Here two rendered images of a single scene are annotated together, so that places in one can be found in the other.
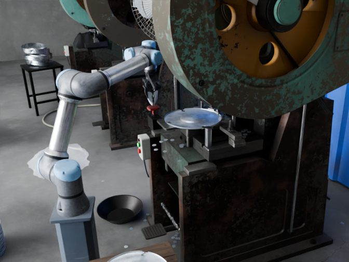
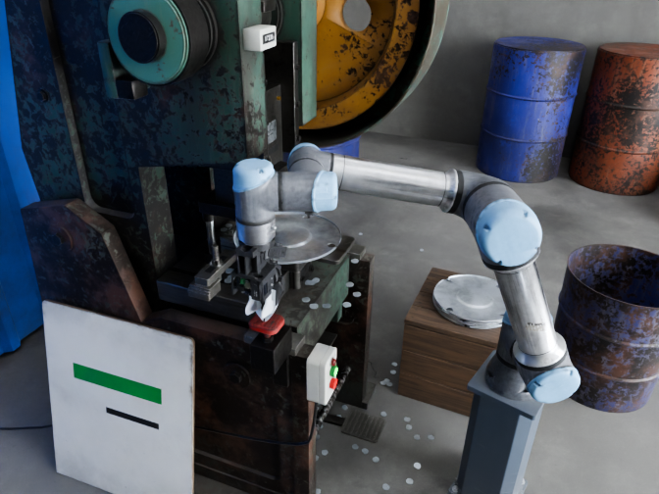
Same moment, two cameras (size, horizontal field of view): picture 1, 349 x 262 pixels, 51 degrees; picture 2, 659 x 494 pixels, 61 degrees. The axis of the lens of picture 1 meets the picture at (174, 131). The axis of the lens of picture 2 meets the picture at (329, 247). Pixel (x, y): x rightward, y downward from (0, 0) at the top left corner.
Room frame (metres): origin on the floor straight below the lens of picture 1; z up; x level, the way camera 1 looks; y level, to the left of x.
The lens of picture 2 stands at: (2.66, 0.87, 1.50)
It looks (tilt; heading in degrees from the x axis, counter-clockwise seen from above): 30 degrees down; 222
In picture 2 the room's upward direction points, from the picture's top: 1 degrees clockwise
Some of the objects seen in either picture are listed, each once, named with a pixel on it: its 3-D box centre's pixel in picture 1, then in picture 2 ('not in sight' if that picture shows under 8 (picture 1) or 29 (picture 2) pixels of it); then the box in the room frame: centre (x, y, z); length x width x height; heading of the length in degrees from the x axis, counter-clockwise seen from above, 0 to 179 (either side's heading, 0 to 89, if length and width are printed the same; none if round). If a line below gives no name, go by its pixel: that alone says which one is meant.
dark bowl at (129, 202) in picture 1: (120, 211); not in sight; (2.04, 0.37, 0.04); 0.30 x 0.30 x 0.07
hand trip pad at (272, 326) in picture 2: (153, 112); (267, 333); (2.02, 0.12, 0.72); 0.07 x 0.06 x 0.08; 111
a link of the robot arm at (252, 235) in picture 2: (149, 65); (257, 228); (2.04, 0.13, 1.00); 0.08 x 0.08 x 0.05
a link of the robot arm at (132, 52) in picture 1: (137, 54); (307, 187); (1.96, 0.18, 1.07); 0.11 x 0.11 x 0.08; 45
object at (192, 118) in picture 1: (192, 117); (287, 235); (1.75, -0.10, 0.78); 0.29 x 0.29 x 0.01
